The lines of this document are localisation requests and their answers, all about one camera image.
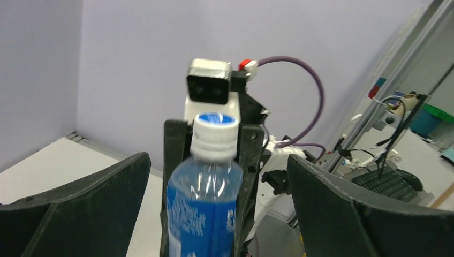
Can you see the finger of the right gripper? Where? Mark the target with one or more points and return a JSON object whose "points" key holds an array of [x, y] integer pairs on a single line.
{"points": [[250, 141], [176, 143]]}

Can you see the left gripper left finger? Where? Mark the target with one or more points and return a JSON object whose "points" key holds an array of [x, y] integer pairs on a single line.
{"points": [[91, 216]]}

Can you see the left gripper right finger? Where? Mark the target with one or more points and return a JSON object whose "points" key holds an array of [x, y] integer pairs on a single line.
{"points": [[339, 218]]}

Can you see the white blue bottle cap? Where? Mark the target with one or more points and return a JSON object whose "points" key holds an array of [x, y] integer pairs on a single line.
{"points": [[214, 137]]}

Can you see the blue label small bottle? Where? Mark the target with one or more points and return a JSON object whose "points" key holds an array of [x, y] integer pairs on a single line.
{"points": [[201, 207]]}

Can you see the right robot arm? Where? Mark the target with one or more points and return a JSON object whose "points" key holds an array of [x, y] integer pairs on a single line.
{"points": [[265, 177]]}

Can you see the black keyboard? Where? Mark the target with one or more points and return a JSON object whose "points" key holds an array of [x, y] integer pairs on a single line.
{"points": [[386, 182]]}

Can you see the black computer mouse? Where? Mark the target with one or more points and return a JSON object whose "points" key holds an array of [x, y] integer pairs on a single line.
{"points": [[411, 179]]}

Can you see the green teal bin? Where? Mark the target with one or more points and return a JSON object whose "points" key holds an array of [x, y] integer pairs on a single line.
{"points": [[428, 119]]}

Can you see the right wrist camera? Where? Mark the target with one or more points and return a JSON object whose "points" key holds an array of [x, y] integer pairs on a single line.
{"points": [[213, 86]]}

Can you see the aluminium frame rail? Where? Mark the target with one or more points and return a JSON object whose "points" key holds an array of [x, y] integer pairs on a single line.
{"points": [[134, 57]]}

